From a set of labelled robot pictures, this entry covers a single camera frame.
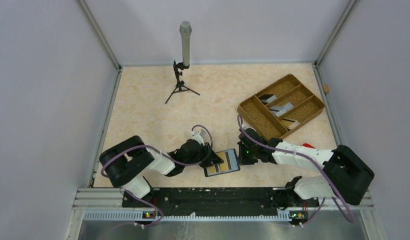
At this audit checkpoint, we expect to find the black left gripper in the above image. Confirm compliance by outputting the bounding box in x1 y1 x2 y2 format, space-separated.
184 142 224 168

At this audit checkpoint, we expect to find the gold credit card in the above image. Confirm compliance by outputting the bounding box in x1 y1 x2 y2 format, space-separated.
205 164 226 177
217 149 238 173

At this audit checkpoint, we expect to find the black leather card holder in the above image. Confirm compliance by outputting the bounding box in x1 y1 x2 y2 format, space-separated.
204 148 240 177

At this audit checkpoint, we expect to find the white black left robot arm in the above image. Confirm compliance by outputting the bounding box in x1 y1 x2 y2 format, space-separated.
99 135 224 207

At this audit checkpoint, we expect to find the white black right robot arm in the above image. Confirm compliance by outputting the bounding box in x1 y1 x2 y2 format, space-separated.
239 127 375 206

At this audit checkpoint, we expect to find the gold card stack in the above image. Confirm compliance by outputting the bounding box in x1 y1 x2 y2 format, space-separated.
280 118 300 131

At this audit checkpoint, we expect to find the silver card stack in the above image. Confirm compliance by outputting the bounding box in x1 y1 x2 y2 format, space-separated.
269 102 294 117

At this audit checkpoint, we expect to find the black card stack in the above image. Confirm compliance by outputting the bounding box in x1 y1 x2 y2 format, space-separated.
258 94 277 104

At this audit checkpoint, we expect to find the woven wicker divided tray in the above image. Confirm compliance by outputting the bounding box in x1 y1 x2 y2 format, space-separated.
237 74 325 140

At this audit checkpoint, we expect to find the red yellow emergency stop button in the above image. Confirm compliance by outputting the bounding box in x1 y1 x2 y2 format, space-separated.
303 143 315 149

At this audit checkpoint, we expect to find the black mini tripod stand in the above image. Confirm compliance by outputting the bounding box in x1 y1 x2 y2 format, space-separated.
165 60 200 104

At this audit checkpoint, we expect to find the grey microphone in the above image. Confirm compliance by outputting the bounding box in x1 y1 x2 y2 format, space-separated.
179 21 192 69

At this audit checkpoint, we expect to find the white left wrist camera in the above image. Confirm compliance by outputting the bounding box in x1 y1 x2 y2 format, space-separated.
191 129 207 145

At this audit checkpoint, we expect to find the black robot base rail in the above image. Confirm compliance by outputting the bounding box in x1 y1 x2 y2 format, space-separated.
122 187 319 217

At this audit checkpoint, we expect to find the small wooden wall block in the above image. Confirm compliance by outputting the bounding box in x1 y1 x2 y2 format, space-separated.
322 84 329 94

